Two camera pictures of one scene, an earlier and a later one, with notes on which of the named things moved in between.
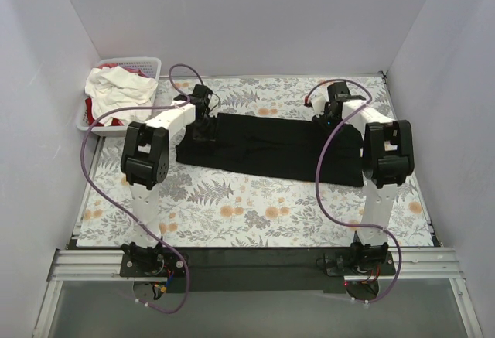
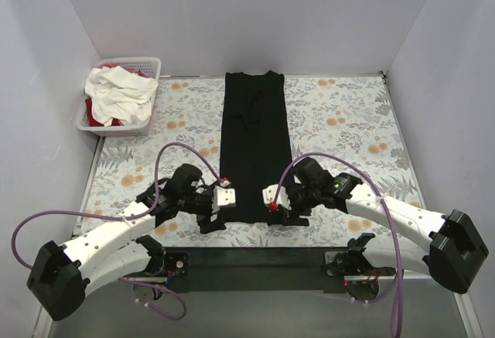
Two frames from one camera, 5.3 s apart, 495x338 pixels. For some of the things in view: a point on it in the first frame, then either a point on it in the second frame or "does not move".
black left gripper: [202, 128] → [209, 211]
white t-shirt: [115, 87] does not move
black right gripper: [326, 117] → [291, 209]
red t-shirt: [90, 112] does not move
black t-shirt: [278, 147] → [255, 146]
